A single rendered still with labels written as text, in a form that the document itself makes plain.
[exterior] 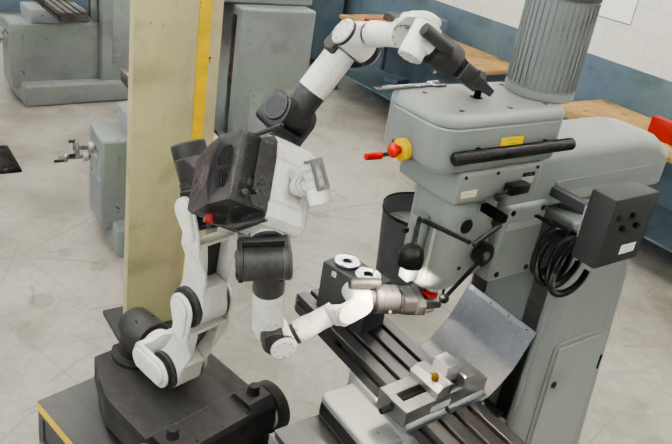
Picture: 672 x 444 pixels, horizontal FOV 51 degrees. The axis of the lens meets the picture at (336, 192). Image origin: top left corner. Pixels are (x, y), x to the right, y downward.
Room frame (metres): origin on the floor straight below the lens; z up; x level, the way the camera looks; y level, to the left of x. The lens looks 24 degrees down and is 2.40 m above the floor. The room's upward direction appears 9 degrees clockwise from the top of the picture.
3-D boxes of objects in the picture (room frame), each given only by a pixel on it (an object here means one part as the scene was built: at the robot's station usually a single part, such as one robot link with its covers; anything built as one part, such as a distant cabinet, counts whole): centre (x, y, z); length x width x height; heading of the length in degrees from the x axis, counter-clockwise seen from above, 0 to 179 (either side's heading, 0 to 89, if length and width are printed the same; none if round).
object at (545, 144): (1.78, -0.45, 1.79); 0.45 x 0.04 x 0.04; 128
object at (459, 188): (1.90, -0.37, 1.68); 0.34 x 0.24 x 0.10; 128
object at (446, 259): (1.88, -0.34, 1.47); 0.21 x 0.19 x 0.32; 38
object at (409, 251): (1.72, -0.23, 1.47); 0.07 x 0.07 x 0.06
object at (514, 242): (1.99, -0.49, 1.47); 0.24 x 0.19 x 0.26; 38
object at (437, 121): (1.88, -0.35, 1.81); 0.47 x 0.26 x 0.16; 128
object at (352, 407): (1.88, -0.33, 0.82); 0.50 x 0.35 x 0.12; 128
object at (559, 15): (2.03, -0.53, 2.05); 0.20 x 0.20 x 0.32
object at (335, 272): (2.14, -0.12, 1.06); 0.22 x 0.12 x 0.20; 49
